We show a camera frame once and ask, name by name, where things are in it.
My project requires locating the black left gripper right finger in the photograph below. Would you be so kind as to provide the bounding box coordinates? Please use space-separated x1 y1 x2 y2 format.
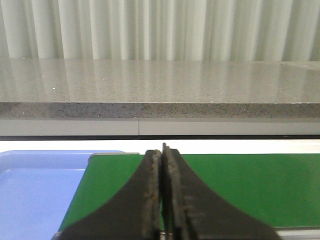
161 144 280 240

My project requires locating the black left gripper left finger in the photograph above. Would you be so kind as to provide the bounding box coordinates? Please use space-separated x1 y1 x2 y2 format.
57 150 161 240

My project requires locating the green conveyor belt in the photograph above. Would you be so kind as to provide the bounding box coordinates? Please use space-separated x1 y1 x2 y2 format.
60 153 320 229

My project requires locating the blue plastic bin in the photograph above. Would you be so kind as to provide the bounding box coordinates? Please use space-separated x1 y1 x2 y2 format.
0 149 126 240

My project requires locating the grey speckled stone counter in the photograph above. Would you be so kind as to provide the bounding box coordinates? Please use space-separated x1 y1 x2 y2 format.
0 58 320 119

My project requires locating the white pleated curtain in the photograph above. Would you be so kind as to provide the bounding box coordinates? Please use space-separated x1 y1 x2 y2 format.
0 0 320 61

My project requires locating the aluminium conveyor frame rail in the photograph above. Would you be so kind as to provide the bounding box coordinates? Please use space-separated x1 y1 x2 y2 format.
51 139 320 240

